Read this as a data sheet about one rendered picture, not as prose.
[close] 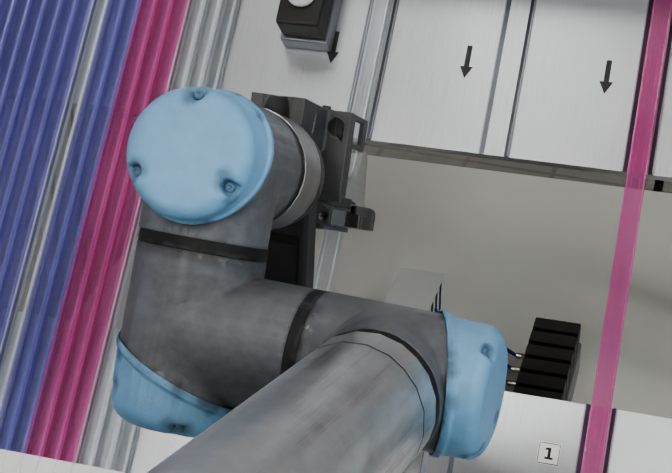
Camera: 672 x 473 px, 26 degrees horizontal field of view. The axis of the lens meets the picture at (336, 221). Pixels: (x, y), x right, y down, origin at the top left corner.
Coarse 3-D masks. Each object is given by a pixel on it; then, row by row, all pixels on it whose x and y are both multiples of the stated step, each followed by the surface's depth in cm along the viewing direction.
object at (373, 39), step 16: (384, 0) 117; (368, 16) 117; (384, 16) 116; (368, 32) 116; (384, 32) 117; (368, 48) 116; (368, 64) 115; (368, 80) 115; (352, 96) 115; (368, 96) 115; (352, 112) 114; (368, 112) 115; (352, 160) 113; (336, 240) 111; (320, 256) 111; (336, 256) 111; (320, 272) 111; (320, 288) 111
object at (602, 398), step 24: (648, 48) 111; (648, 72) 111; (648, 96) 110; (648, 120) 110; (648, 144) 109; (624, 192) 108; (624, 216) 108; (624, 240) 107; (624, 264) 107; (624, 288) 106; (624, 312) 106; (600, 360) 105; (600, 384) 105; (600, 408) 104; (600, 432) 104; (600, 456) 103
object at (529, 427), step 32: (512, 416) 106; (544, 416) 106; (576, 416) 105; (640, 416) 104; (160, 448) 111; (512, 448) 106; (544, 448) 105; (576, 448) 105; (608, 448) 104; (640, 448) 104
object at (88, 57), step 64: (0, 0) 124; (64, 0) 123; (128, 0) 122; (192, 0) 121; (0, 64) 122; (64, 64) 121; (128, 64) 120; (192, 64) 119; (0, 128) 121; (64, 128) 119; (128, 128) 118; (0, 192) 119; (64, 192) 118; (128, 192) 116; (0, 256) 117; (64, 256) 116; (128, 256) 115; (0, 320) 115; (64, 320) 114; (0, 384) 114; (64, 384) 113; (0, 448) 112; (64, 448) 111; (128, 448) 110
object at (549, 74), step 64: (256, 0) 121; (448, 0) 117; (512, 0) 116; (576, 0) 115; (640, 0) 114; (256, 64) 119; (320, 64) 118; (384, 64) 116; (448, 64) 116; (512, 64) 114; (576, 64) 113; (640, 64) 112; (384, 128) 115; (448, 128) 114; (512, 128) 113; (576, 128) 112
